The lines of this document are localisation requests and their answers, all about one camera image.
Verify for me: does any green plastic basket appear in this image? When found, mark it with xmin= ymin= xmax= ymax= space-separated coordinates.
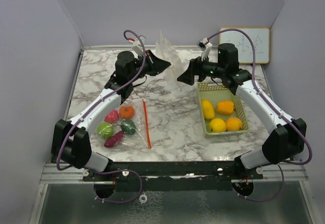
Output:
xmin=197 ymin=83 xmax=249 ymax=138

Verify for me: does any orange yellow peach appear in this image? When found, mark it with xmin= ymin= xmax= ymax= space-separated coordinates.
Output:
xmin=225 ymin=117 xmax=243 ymax=132

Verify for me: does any green apple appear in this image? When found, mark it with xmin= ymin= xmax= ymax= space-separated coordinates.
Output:
xmin=97 ymin=121 xmax=114 ymax=139

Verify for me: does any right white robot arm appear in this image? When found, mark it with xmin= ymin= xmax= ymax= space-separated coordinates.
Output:
xmin=177 ymin=43 xmax=307 ymax=179

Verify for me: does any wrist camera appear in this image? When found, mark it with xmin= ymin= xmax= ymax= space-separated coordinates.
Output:
xmin=197 ymin=38 xmax=213 ymax=61
xmin=128 ymin=35 xmax=146 ymax=56

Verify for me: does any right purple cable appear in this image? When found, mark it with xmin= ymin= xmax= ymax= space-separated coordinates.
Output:
xmin=203 ymin=28 xmax=313 ymax=202

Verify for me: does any small whiteboard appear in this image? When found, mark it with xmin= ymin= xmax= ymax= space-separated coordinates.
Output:
xmin=219 ymin=27 xmax=270 ymax=64

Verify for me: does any orange tangerine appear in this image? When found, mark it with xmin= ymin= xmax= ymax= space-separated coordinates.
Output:
xmin=119 ymin=106 xmax=135 ymax=119

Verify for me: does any dark green lime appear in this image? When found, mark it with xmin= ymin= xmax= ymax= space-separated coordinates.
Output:
xmin=120 ymin=119 xmax=137 ymax=135

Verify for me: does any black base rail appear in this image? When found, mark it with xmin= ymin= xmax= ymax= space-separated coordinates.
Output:
xmin=83 ymin=161 xmax=263 ymax=192

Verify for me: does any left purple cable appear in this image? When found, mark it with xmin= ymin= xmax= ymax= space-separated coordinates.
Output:
xmin=56 ymin=29 xmax=148 ymax=204

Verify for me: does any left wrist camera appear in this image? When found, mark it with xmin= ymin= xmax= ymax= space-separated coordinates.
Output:
xmin=128 ymin=35 xmax=146 ymax=56

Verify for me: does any purple sweet potato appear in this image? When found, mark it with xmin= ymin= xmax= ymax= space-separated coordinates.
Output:
xmin=104 ymin=131 xmax=124 ymax=148

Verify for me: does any orange bell pepper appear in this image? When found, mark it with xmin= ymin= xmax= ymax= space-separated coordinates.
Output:
xmin=216 ymin=101 xmax=234 ymax=116

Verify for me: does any purple cable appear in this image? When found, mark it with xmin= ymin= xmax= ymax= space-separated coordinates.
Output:
xmin=56 ymin=29 xmax=148 ymax=204
xmin=203 ymin=28 xmax=313 ymax=202

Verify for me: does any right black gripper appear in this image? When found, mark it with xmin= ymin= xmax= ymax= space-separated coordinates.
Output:
xmin=177 ymin=52 xmax=225 ymax=85

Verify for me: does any red apple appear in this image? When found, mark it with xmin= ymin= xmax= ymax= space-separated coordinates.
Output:
xmin=104 ymin=110 xmax=119 ymax=123

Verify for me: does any aluminium frame rail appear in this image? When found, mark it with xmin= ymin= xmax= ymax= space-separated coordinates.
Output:
xmin=41 ymin=161 xmax=308 ymax=184

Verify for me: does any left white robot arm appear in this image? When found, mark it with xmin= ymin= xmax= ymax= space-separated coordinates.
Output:
xmin=51 ymin=50 xmax=171 ymax=181

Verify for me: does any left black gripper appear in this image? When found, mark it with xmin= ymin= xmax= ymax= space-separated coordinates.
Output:
xmin=128 ymin=50 xmax=171 ymax=83

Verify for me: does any clear zip bag orange zipper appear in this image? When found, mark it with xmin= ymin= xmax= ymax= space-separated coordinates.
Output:
xmin=95 ymin=100 xmax=152 ymax=149

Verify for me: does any clear bag of white discs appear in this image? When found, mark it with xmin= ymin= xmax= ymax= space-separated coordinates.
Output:
xmin=155 ymin=31 xmax=183 ymax=90

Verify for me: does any yellow mango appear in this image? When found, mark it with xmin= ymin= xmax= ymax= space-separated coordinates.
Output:
xmin=201 ymin=100 xmax=215 ymax=120

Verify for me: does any yellow lemon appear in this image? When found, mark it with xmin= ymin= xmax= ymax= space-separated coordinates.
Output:
xmin=209 ymin=118 xmax=227 ymax=133

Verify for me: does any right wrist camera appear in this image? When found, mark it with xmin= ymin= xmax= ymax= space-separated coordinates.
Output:
xmin=197 ymin=38 xmax=213 ymax=61

